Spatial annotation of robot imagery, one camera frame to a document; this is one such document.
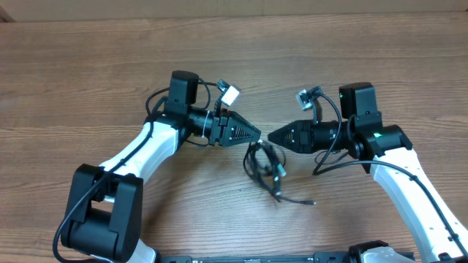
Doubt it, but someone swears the cardboard wall panel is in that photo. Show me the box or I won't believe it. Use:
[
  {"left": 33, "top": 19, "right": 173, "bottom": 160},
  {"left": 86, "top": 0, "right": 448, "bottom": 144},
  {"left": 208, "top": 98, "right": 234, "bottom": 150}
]
[{"left": 1, "top": 0, "right": 467, "bottom": 22}]

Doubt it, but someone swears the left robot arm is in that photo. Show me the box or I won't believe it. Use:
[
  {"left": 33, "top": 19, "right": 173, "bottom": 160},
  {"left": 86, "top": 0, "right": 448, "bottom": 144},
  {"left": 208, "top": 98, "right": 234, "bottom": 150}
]
[{"left": 52, "top": 70, "right": 261, "bottom": 263}]

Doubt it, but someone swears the black USB cable thin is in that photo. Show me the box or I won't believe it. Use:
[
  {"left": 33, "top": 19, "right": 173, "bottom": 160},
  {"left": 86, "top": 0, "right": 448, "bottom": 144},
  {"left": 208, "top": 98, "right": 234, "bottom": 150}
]
[{"left": 251, "top": 140, "right": 316, "bottom": 206}]

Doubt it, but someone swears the black USB cable thick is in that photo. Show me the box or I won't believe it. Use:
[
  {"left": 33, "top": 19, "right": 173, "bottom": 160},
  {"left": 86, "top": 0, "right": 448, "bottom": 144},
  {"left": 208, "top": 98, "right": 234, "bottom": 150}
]
[{"left": 243, "top": 140, "right": 289, "bottom": 202}]

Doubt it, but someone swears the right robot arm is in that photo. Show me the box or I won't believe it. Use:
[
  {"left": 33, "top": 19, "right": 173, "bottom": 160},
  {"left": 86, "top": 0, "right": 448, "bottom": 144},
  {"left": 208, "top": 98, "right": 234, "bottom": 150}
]
[{"left": 268, "top": 82, "right": 467, "bottom": 262}]

